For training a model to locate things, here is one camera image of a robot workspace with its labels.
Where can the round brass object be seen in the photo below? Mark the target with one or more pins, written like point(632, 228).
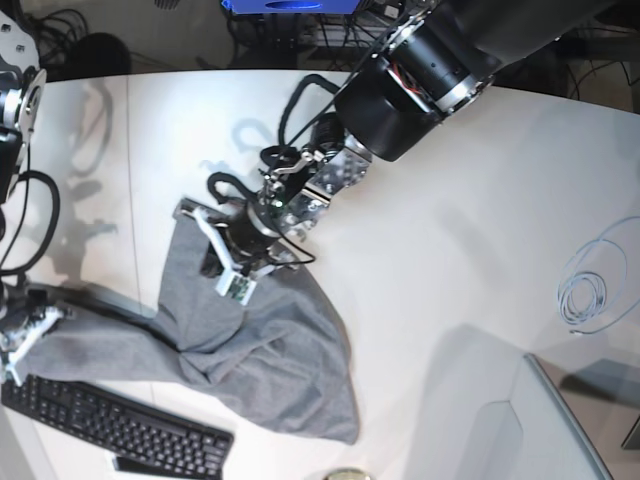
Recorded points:
point(347, 473)

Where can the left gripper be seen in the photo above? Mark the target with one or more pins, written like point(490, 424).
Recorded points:
point(242, 250)

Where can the black computer keyboard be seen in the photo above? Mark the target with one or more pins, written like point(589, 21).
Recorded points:
point(156, 441)

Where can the blue box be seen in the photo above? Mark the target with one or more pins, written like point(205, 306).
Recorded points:
point(245, 7)

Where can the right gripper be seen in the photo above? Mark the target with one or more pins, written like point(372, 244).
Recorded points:
point(17, 342)

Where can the grey t-shirt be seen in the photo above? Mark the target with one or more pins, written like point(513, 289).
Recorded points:
point(282, 362)

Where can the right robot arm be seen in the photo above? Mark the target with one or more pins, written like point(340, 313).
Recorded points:
point(22, 85)

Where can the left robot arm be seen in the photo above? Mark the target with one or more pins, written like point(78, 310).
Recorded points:
point(423, 68)

